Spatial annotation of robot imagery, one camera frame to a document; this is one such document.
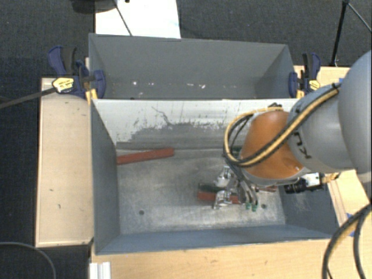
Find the pale wood board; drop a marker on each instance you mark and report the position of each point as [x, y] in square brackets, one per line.
[65, 167]

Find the dark green flat block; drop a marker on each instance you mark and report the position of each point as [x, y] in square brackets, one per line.
[207, 187]

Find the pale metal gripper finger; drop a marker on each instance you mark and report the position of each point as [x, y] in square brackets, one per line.
[222, 199]
[223, 178]

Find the red-brown flat block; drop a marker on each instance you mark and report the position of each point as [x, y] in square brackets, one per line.
[205, 196]
[145, 155]

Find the black cylinder on white bracket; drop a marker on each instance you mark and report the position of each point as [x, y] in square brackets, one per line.
[302, 185]

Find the grey metal bin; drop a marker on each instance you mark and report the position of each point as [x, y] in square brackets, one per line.
[174, 196]

